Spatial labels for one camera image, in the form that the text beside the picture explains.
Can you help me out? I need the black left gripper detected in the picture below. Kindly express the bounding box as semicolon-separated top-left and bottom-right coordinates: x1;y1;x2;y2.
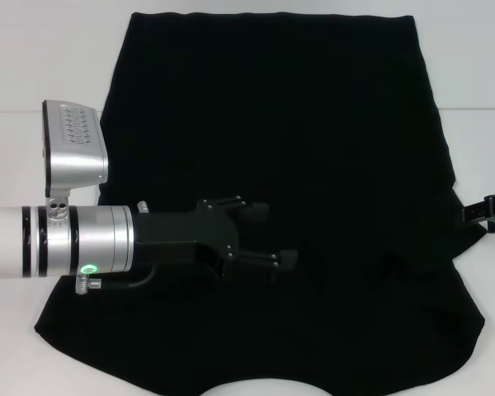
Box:
132;196;299;284

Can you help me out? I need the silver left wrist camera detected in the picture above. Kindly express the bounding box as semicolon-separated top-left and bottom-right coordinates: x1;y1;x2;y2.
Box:
41;99;110;210

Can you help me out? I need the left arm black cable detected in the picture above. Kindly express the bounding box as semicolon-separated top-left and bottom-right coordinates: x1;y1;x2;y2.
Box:
74;265;158;296

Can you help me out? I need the black shirt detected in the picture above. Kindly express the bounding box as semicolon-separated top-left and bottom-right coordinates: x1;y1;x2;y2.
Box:
33;12;487;396

